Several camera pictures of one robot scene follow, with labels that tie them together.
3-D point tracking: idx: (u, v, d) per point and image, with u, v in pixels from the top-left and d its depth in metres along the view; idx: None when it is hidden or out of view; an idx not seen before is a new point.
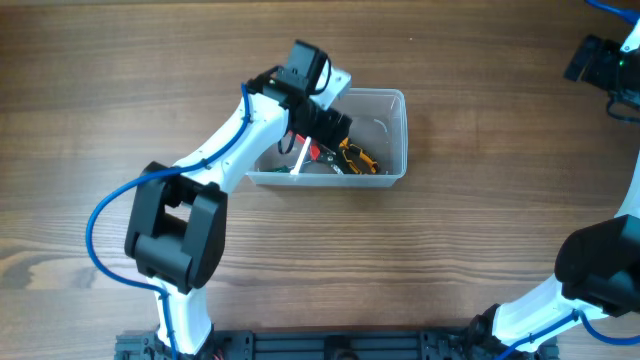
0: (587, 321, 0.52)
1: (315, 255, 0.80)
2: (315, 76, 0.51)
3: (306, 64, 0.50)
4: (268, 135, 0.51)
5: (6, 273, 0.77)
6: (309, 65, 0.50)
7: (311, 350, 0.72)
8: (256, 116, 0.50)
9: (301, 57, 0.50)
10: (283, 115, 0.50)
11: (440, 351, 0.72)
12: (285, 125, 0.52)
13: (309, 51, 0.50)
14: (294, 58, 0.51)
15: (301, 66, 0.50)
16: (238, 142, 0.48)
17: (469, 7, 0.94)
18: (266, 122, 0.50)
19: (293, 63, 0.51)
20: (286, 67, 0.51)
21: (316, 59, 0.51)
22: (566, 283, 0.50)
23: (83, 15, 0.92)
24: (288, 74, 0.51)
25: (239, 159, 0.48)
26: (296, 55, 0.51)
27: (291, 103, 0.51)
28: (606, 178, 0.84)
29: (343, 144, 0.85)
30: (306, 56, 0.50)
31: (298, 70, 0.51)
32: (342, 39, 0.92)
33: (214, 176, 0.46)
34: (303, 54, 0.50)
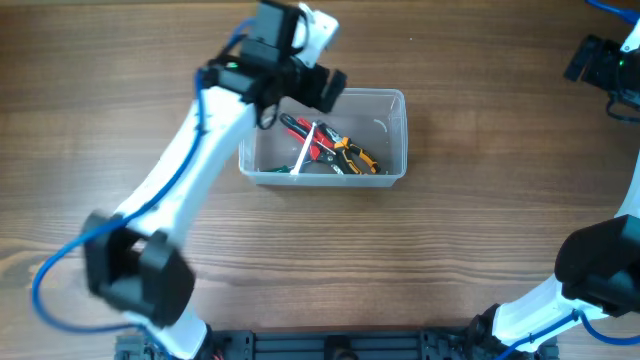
0: (587, 322, 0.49)
1: (315, 255, 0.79)
2: (285, 41, 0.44)
3: (271, 30, 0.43)
4: (234, 136, 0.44)
5: (7, 272, 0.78)
6: (275, 29, 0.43)
7: (311, 350, 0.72)
8: (211, 124, 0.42)
9: (266, 20, 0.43)
10: (246, 111, 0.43)
11: (440, 351, 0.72)
12: (254, 117, 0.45)
13: (274, 13, 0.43)
14: (259, 24, 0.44)
15: (269, 32, 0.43)
16: (191, 160, 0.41)
17: (467, 8, 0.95)
18: (226, 126, 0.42)
19: (259, 30, 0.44)
20: (251, 37, 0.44)
21: (285, 19, 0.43)
22: (565, 283, 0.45)
23: (85, 16, 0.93)
24: (256, 44, 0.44)
25: (193, 181, 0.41)
26: (260, 21, 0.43)
27: (256, 83, 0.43)
28: (607, 179, 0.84)
29: (343, 144, 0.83)
30: (272, 20, 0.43)
31: (264, 39, 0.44)
32: (341, 40, 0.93)
33: (163, 216, 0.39)
34: (267, 17, 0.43)
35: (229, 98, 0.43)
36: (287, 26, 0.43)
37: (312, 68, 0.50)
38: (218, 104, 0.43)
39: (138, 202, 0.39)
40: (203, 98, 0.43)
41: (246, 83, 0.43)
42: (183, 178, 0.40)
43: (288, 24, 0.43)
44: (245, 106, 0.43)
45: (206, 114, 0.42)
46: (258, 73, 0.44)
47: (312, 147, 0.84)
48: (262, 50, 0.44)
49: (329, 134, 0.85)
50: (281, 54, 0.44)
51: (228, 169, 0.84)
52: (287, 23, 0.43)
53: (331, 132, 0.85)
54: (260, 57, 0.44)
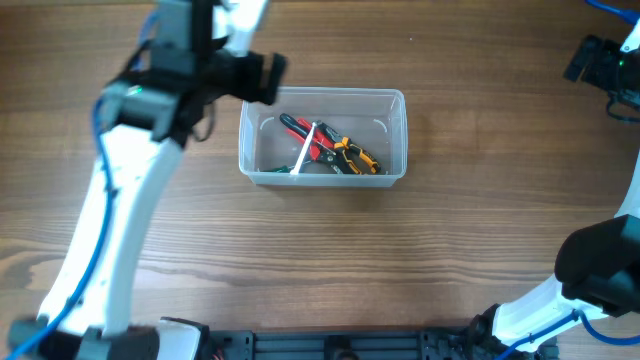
0: (587, 322, 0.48)
1: (314, 255, 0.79)
2: (201, 38, 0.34)
3: (181, 30, 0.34)
4: (159, 178, 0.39)
5: (7, 272, 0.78)
6: (182, 25, 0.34)
7: (311, 350, 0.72)
8: (122, 181, 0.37)
9: (173, 15, 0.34)
10: (161, 151, 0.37)
11: (440, 351, 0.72)
12: (180, 149, 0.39)
13: (180, 7, 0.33)
14: (164, 23, 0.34)
15: (179, 31, 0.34)
16: (107, 231, 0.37)
17: (467, 8, 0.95)
18: (140, 177, 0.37)
19: (166, 30, 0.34)
20: (156, 43, 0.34)
21: (200, 11, 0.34)
22: (565, 283, 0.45)
23: (85, 16, 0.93)
24: (164, 50, 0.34)
25: (115, 253, 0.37)
26: (165, 18, 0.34)
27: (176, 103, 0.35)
28: (606, 179, 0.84)
29: (343, 144, 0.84)
30: (176, 16, 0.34)
31: (175, 41, 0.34)
32: (342, 40, 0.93)
33: (93, 305, 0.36)
34: (174, 11, 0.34)
35: (139, 136, 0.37)
36: (204, 19, 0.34)
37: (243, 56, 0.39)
38: (125, 152, 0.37)
39: (64, 294, 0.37)
40: (107, 149, 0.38)
41: (161, 102, 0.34)
42: (101, 259, 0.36)
43: (204, 17, 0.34)
44: (157, 146, 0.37)
45: (114, 168, 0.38)
46: (173, 89, 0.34)
47: (312, 147, 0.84)
48: (171, 55, 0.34)
49: (329, 134, 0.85)
50: (200, 55, 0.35)
51: (228, 169, 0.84)
52: (204, 15, 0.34)
53: (331, 132, 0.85)
54: (171, 67, 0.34)
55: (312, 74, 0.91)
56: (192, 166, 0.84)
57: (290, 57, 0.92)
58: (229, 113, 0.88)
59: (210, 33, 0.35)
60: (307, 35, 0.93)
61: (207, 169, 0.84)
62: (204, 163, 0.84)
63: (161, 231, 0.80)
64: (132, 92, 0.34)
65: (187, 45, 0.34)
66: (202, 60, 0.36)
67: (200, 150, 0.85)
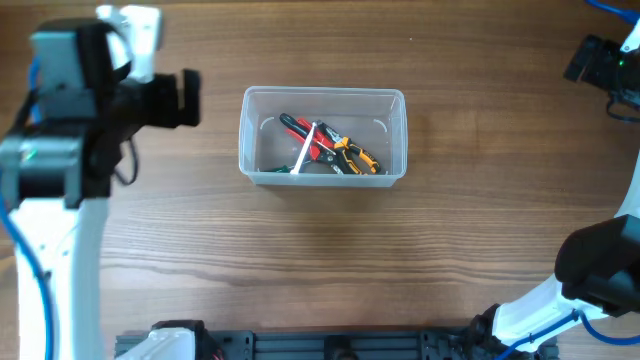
0: (587, 322, 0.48)
1: (314, 255, 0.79)
2: (90, 73, 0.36)
3: (70, 67, 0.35)
4: (87, 236, 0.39)
5: (7, 273, 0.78)
6: (70, 62, 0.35)
7: (311, 351, 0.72)
8: (47, 262, 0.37)
9: (59, 55, 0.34)
10: (80, 213, 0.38)
11: (440, 351, 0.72)
12: (101, 200, 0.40)
13: (63, 44, 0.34)
14: (51, 64, 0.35)
15: (70, 70, 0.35)
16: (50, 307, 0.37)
17: (468, 8, 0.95)
18: (67, 246, 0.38)
19: (54, 72, 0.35)
20: (46, 89, 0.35)
21: (87, 44, 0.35)
22: (565, 282, 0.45)
23: (84, 15, 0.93)
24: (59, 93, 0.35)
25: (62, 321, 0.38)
26: (52, 58, 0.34)
27: (85, 146, 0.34)
28: (606, 179, 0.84)
29: (343, 144, 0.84)
30: (61, 54, 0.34)
31: (67, 81, 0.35)
32: (342, 40, 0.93)
33: None
34: (55, 47, 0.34)
35: (54, 206, 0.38)
36: (94, 51, 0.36)
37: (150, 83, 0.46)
38: (41, 230, 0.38)
39: None
40: (23, 229, 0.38)
41: (66, 148, 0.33)
42: (54, 339, 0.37)
43: (94, 47, 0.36)
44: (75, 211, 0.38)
45: (35, 250, 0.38)
46: (75, 132, 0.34)
47: (312, 147, 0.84)
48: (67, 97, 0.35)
49: (329, 134, 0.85)
50: (97, 88, 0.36)
51: (228, 169, 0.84)
52: (92, 47, 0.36)
53: (331, 132, 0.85)
54: (71, 111, 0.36)
55: (312, 74, 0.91)
56: (192, 166, 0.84)
57: (290, 57, 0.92)
58: (230, 113, 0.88)
59: (101, 64, 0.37)
60: (307, 35, 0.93)
61: (207, 169, 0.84)
62: (204, 163, 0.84)
63: (161, 231, 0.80)
64: (28, 151, 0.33)
65: (81, 83, 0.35)
66: (101, 95, 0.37)
67: (201, 151, 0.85)
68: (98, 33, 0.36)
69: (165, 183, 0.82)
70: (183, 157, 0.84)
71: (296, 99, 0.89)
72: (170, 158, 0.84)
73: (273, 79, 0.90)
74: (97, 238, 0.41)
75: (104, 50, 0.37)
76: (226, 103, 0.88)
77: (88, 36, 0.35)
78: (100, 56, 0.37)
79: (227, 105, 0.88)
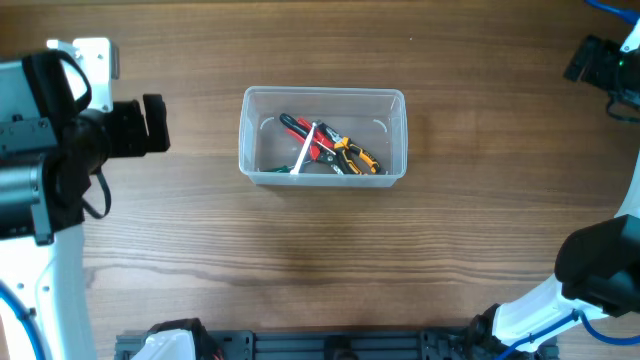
0: (587, 322, 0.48)
1: (314, 255, 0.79)
2: (45, 102, 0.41)
3: (25, 98, 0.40)
4: (64, 269, 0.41)
5: None
6: (25, 92, 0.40)
7: (311, 351, 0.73)
8: (29, 301, 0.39)
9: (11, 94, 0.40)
10: (53, 250, 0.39)
11: (440, 351, 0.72)
12: (72, 230, 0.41)
13: (15, 76, 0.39)
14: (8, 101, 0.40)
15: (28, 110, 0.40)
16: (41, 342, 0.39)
17: (468, 7, 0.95)
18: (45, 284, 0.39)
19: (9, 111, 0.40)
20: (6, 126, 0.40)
21: (39, 78, 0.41)
22: (565, 282, 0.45)
23: (83, 15, 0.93)
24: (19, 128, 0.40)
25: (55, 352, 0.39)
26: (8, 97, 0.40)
27: (45, 178, 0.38)
28: (606, 179, 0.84)
29: (343, 144, 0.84)
30: (15, 87, 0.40)
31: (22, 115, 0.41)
32: (342, 40, 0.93)
33: None
34: (8, 79, 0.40)
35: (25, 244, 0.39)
36: (48, 83, 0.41)
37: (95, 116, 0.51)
38: (13, 267, 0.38)
39: None
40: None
41: (28, 179, 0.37)
42: None
43: (46, 73, 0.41)
44: (49, 246, 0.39)
45: (13, 289, 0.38)
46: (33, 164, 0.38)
47: (312, 147, 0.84)
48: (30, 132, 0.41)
49: (329, 134, 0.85)
50: (55, 116, 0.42)
51: (228, 169, 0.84)
52: (44, 78, 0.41)
53: (331, 132, 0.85)
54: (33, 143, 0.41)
55: (312, 75, 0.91)
56: (192, 166, 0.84)
57: (290, 57, 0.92)
58: (230, 113, 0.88)
59: (58, 92, 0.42)
60: (307, 35, 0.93)
61: (207, 169, 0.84)
62: (204, 163, 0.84)
63: (160, 231, 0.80)
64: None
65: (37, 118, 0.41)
66: (59, 125, 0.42)
67: (201, 151, 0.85)
68: (50, 64, 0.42)
69: (165, 183, 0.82)
70: (183, 157, 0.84)
71: (296, 99, 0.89)
72: (170, 158, 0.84)
73: (273, 79, 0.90)
74: (77, 262, 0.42)
75: (57, 77, 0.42)
76: (226, 103, 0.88)
77: (40, 72, 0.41)
78: (52, 84, 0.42)
79: (227, 105, 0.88)
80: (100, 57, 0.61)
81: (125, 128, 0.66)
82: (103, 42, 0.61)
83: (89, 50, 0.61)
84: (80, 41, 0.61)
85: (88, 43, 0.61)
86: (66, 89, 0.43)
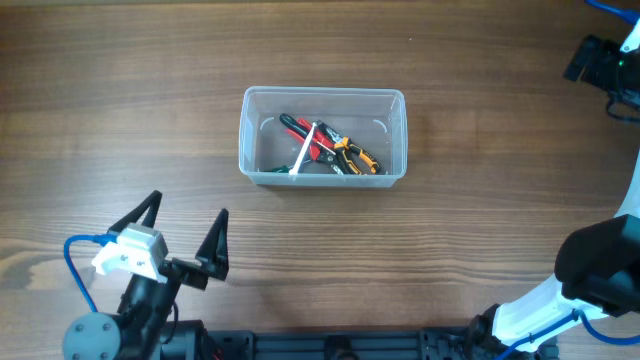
0: (587, 322, 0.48)
1: (315, 255, 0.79)
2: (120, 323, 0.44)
3: (98, 339, 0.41)
4: None
5: (6, 273, 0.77)
6: (101, 342, 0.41)
7: (311, 350, 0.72)
8: None
9: (99, 337, 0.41)
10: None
11: (440, 351, 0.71)
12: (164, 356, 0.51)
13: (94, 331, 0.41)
14: (77, 343, 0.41)
15: (112, 341, 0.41)
16: None
17: (468, 8, 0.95)
18: None
19: (94, 349, 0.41)
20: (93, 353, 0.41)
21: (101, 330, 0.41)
22: (565, 282, 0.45)
23: (84, 16, 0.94)
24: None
25: None
26: (81, 335, 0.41)
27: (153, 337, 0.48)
28: (606, 179, 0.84)
29: (343, 144, 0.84)
30: (92, 335, 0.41)
31: (108, 351, 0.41)
32: (341, 39, 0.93)
33: None
34: (89, 334, 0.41)
35: None
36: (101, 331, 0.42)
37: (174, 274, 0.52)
38: None
39: None
40: None
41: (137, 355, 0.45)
42: None
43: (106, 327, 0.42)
44: None
45: None
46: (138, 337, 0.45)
47: (312, 147, 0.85)
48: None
49: (329, 134, 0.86)
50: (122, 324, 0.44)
51: (228, 169, 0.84)
52: (97, 333, 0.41)
53: (331, 132, 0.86)
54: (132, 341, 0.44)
55: (312, 74, 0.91)
56: (193, 166, 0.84)
57: (290, 57, 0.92)
58: (230, 112, 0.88)
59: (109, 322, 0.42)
60: (307, 35, 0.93)
61: (207, 169, 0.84)
62: (204, 163, 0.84)
63: (160, 231, 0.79)
64: None
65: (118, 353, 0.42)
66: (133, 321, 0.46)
67: (201, 151, 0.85)
68: (84, 334, 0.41)
69: (165, 184, 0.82)
70: (183, 157, 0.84)
71: (296, 99, 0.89)
72: (171, 158, 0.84)
73: (273, 79, 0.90)
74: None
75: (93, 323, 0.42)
76: (226, 103, 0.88)
77: (96, 321, 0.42)
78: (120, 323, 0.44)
79: (227, 105, 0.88)
80: (143, 262, 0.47)
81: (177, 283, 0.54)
82: (147, 254, 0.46)
83: (131, 255, 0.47)
84: (116, 248, 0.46)
85: (131, 251, 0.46)
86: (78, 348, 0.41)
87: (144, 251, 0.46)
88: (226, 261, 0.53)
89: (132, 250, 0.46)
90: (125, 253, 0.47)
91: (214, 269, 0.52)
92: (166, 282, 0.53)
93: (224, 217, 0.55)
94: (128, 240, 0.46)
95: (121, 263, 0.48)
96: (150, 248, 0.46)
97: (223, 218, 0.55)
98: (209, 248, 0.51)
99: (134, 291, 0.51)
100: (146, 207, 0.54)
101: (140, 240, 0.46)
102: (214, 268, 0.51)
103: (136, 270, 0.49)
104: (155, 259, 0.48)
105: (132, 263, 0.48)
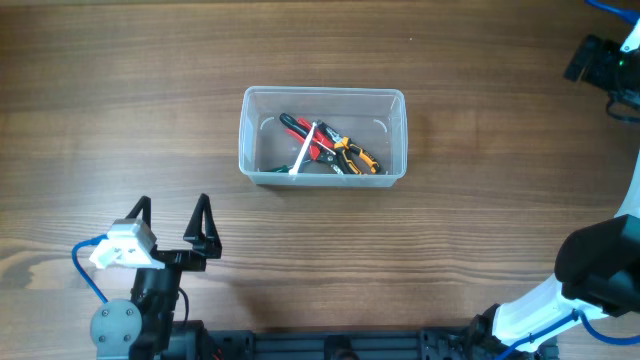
0: (587, 322, 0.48)
1: (315, 255, 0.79)
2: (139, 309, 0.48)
3: (122, 324, 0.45)
4: None
5: (6, 272, 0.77)
6: (125, 327, 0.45)
7: (311, 350, 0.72)
8: None
9: (123, 321, 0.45)
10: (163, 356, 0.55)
11: (440, 351, 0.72)
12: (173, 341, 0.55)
13: (118, 317, 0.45)
14: (103, 326, 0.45)
15: (133, 326, 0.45)
16: None
17: (468, 8, 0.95)
18: None
19: (118, 332, 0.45)
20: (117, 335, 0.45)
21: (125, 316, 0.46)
22: (565, 282, 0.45)
23: (84, 15, 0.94)
24: (110, 344, 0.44)
25: None
26: (106, 319, 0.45)
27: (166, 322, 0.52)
28: (606, 179, 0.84)
29: (343, 144, 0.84)
30: (117, 320, 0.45)
31: (131, 334, 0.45)
32: (341, 39, 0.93)
33: None
34: (114, 320, 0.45)
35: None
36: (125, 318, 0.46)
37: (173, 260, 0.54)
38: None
39: None
40: None
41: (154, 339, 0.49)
42: None
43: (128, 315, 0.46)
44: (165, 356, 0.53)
45: None
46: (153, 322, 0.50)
47: (312, 147, 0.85)
48: (126, 350, 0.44)
49: (329, 134, 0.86)
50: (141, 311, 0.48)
51: (228, 169, 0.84)
52: (122, 319, 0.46)
53: (331, 132, 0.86)
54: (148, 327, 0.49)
55: (312, 74, 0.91)
56: (193, 166, 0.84)
57: (290, 57, 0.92)
58: (230, 112, 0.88)
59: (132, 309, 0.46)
60: (307, 35, 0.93)
61: (207, 169, 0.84)
62: (204, 163, 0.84)
63: (160, 231, 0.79)
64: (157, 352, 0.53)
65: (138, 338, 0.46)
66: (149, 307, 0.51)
67: (201, 151, 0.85)
68: (110, 319, 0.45)
69: (165, 183, 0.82)
70: (183, 157, 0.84)
71: (296, 99, 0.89)
72: (171, 158, 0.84)
73: (273, 79, 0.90)
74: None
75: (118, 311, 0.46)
76: (226, 103, 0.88)
77: (121, 308, 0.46)
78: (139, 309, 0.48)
79: (227, 105, 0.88)
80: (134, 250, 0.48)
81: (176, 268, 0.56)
82: (135, 241, 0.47)
83: (122, 245, 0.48)
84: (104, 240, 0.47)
85: (118, 240, 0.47)
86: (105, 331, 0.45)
87: (130, 237, 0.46)
88: (215, 239, 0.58)
89: (120, 240, 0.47)
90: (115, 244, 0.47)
91: (205, 247, 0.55)
92: (168, 267, 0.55)
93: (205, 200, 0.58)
94: (113, 231, 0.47)
95: (115, 254, 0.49)
96: (136, 235, 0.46)
97: (204, 202, 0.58)
98: (193, 228, 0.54)
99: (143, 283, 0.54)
100: (139, 209, 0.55)
101: (123, 229, 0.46)
102: (203, 246, 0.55)
103: (131, 258, 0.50)
104: (146, 244, 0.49)
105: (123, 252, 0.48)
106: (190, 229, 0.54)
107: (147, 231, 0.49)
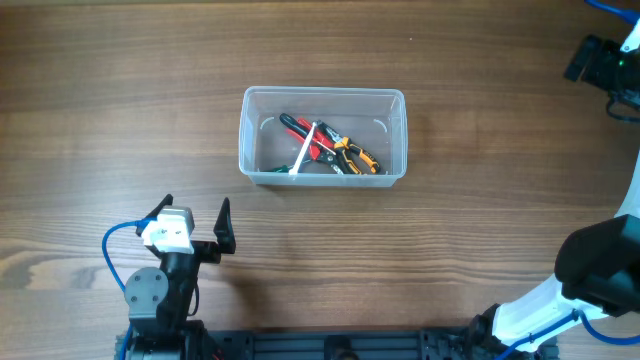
0: (587, 322, 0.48)
1: (314, 255, 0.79)
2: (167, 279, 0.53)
3: (152, 286, 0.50)
4: None
5: (6, 272, 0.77)
6: (153, 288, 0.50)
7: (311, 350, 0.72)
8: None
9: (152, 285, 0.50)
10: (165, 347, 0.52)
11: (440, 351, 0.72)
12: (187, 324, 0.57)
13: (149, 280, 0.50)
14: (135, 289, 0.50)
15: (161, 289, 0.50)
16: None
17: (468, 8, 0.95)
18: None
19: (148, 294, 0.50)
20: (147, 296, 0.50)
21: (155, 280, 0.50)
22: (565, 282, 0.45)
23: (83, 16, 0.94)
24: (140, 304, 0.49)
25: None
26: (138, 283, 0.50)
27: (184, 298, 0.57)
28: (605, 179, 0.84)
29: (343, 144, 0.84)
30: (148, 283, 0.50)
31: (159, 295, 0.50)
32: (341, 39, 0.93)
33: None
34: (145, 281, 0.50)
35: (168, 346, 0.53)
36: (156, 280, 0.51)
37: (199, 249, 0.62)
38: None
39: None
40: None
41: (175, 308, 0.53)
42: None
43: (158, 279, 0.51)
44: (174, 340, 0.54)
45: None
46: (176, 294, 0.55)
47: (312, 147, 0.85)
48: (153, 309, 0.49)
49: (329, 134, 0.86)
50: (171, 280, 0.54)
51: (228, 169, 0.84)
52: (152, 281, 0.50)
53: (331, 132, 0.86)
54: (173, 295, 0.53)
55: (312, 74, 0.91)
56: (192, 166, 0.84)
57: (290, 57, 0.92)
58: (230, 113, 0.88)
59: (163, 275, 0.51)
60: (306, 35, 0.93)
61: (207, 169, 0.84)
62: (205, 163, 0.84)
63: None
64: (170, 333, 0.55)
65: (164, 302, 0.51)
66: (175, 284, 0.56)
67: (201, 151, 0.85)
68: (142, 282, 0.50)
69: (165, 183, 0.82)
70: (183, 157, 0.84)
71: (296, 99, 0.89)
72: (171, 158, 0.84)
73: (273, 79, 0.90)
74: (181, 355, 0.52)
75: (151, 275, 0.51)
76: (226, 102, 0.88)
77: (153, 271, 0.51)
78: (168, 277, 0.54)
79: (227, 105, 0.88)
80: (179, 232, 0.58)
81: (201, 256, 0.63)
82: (183, 223, 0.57)
83: (170, 226, 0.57)
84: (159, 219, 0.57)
85: (171, 221, 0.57)
86: (137, 291, 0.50)
87: (181, 218, 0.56)
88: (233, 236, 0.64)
89: (172, 221, 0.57)
90: (165, 225, 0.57)
91: (229, 240, 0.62)
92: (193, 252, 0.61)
93: (229, 202, 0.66)
94: (167, 213, 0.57)
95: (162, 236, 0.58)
96: (185, 218, 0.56)
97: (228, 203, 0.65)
98: (223, 222, 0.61)
99: (167, 264, 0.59)
100: (164, 205, 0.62)
101: (178, 212, 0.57)
102: (229, 238, 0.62)
103: (173, 242, 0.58)
104: (190, 228, 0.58)
105: (170, 234, 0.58)
106: (221, 223, 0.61)
107: (192, 219, 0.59)
